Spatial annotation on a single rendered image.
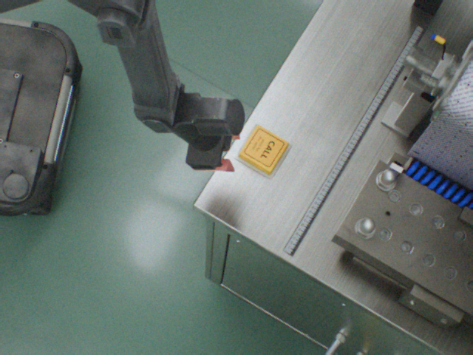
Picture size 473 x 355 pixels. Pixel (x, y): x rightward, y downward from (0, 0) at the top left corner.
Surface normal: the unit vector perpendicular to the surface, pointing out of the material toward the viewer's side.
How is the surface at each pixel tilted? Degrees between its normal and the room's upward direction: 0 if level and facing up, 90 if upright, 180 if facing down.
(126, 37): 90
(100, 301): 0
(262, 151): 0
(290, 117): 0
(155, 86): 90
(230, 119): 60
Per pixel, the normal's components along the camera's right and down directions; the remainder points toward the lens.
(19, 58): 0.04, -0.25
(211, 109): -0.38, -0.30
